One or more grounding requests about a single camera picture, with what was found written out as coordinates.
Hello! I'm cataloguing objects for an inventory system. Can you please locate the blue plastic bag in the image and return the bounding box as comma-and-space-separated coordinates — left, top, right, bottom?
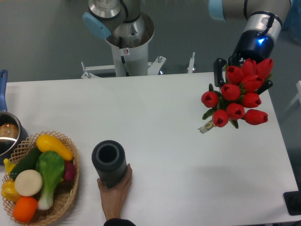
282, 0, 301, 45

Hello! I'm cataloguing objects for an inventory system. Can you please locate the purple red radish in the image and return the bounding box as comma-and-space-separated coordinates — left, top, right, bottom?
63, 161, 77, 181

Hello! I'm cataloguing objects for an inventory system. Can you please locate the orange fruit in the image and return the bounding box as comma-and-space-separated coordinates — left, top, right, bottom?
13, 196, 38, 223

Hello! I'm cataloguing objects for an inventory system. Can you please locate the yellow squash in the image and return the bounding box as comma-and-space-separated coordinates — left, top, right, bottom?
36, 134, 73, 161

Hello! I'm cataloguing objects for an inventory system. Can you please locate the small yellow banana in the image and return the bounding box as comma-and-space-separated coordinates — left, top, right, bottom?
3, 158, 16, 175

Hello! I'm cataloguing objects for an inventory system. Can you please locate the green bok choy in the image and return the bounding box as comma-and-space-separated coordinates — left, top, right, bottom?
36, 151, 64, 210

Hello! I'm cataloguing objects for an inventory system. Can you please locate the white metal base frame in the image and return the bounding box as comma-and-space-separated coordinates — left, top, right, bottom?
81, 52, 196, 79

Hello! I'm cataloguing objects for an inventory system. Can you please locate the red tulip bouquet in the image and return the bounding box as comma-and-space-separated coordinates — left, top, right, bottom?
198, 58, 274, 134

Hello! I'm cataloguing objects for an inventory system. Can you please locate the blue handled saucepan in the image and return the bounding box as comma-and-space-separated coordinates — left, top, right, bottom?
0, 70, 28, 165

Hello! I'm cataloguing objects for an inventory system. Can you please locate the white furniture frame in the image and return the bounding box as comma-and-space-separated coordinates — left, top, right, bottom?
279, 81, 301, 124

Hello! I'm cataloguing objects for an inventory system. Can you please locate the woven wicker basket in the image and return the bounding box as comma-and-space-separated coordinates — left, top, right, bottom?
2, 131, 79, 226

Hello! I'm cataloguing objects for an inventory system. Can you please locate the dark grey ribbed vase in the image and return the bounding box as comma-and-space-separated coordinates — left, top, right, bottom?
91, 140, 127, 188

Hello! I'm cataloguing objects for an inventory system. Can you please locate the dark green cucumber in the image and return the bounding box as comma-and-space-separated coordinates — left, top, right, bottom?
9, 146, 42, 180

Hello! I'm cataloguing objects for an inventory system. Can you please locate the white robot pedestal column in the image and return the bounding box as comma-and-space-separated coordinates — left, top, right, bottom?
106, 12, 154, 77

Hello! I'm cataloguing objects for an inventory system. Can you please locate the dark sleeved forearm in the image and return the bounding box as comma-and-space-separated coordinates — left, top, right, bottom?
104, 218, 135, 226

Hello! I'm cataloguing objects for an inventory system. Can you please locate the yellow bell pepper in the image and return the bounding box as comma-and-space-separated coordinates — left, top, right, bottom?
1, 179, 22, 202

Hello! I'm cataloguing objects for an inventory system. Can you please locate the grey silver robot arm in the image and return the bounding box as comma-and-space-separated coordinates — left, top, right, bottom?
82, 0, 293, 87

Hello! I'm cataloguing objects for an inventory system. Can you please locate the black device at edge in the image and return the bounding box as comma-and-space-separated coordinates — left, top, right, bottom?
283, 191, 301, 216

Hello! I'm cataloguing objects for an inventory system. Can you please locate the bare human hand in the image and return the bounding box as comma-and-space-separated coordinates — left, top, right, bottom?
97, 164, 132, 220

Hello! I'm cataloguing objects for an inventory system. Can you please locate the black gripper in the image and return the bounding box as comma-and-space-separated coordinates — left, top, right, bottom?
214, 31, 274, 95

